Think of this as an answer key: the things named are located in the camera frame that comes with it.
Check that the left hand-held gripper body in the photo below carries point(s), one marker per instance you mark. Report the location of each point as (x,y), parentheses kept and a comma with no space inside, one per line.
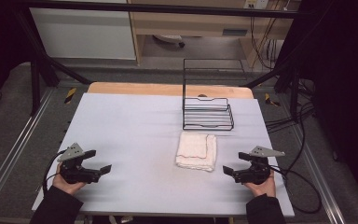
(74,175)

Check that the white object with black wheel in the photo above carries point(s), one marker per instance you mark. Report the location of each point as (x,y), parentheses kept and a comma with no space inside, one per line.
(169,39)

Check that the black curtain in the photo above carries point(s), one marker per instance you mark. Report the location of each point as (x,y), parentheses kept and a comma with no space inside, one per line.
(0,46)
(345,77)

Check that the person's right hand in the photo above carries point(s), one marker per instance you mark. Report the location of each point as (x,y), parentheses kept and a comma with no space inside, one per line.
(262,188)

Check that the black metal frame bar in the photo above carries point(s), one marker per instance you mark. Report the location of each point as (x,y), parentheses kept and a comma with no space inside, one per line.
(167,8)

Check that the white cabinet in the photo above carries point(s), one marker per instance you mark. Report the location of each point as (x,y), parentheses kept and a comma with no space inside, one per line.
(84,34)

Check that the person's left hand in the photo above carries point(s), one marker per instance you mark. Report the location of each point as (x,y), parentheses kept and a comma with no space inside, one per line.
(66,186)

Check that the white wall socket strip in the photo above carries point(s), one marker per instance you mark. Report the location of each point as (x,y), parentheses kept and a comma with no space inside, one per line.
(256,3)

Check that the white towel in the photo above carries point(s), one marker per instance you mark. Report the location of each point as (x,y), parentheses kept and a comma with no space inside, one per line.
(196,151)

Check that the light wooden desk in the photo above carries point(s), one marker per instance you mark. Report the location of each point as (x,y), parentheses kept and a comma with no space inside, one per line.
(199,23)

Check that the pale lilac table mat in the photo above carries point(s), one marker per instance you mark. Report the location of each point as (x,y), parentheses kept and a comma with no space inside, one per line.
(136,130)

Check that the black metal frame strut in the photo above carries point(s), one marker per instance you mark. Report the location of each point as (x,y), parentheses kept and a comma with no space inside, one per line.
(287,77)
(43,59)

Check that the aluminium rail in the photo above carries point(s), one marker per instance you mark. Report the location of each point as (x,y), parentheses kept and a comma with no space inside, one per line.
(15,149)
(317,174)

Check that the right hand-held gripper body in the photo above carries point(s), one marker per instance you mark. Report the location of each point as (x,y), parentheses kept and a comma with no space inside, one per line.
(254,174)

